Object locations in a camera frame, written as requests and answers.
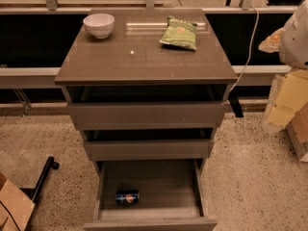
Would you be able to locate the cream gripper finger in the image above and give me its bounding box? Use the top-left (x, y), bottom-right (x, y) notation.
top-left (258, 28), bottom-right (284, 53)

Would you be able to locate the blue pepsi can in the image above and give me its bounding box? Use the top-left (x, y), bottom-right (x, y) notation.
top-left (115, 190), bottom-right (140, 206)

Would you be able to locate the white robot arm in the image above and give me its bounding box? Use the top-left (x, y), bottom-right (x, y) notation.
top-left (258, 0), bottom-right (308, 69)

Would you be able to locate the grey drawer cabinet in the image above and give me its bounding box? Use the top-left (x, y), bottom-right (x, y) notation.
top-left (54, 8), bottom-right (239, 231)

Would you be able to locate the grey top drawer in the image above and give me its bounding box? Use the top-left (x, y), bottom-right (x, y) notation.
top-left (67, 101), bottom-right (225, 130)

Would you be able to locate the grey middle drawer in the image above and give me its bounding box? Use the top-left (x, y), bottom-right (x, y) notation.
top-left (84, 139), bottom-right (214, 161)

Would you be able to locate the grey open bottom drawer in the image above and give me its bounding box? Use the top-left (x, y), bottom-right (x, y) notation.
top-left (84, 160), bottom-right (217, 231)

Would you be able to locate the cardboard box right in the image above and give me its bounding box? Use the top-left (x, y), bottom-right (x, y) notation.
top-left (287, 103), bottom-right (308, 163)

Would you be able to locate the cardboard box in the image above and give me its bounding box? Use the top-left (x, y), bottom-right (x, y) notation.
top-left (287, 103), bottom-right (308, 163)
top-left (0, 172), bottom-right (35, 231)

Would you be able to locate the green chip bag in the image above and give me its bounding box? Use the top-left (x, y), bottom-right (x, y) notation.
top-left (160, 16), bottom-right (197, 51)

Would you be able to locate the white ceramic bowl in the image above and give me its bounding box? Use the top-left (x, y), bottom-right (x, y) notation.
top-left (83, 13), bottom-right (116, 39)

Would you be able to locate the black chair leg with caster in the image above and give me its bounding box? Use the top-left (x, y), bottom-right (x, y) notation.
top-left (21, 156), bottom-right (60, 204)

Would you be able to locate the cardboard box bottom left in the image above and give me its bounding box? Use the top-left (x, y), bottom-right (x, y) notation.
top-left (0, 172), bottom-right (35, 231)

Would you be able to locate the white hanging cable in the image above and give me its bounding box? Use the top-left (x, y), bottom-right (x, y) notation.
top-left (228, 5), bottom-right (260, 94)

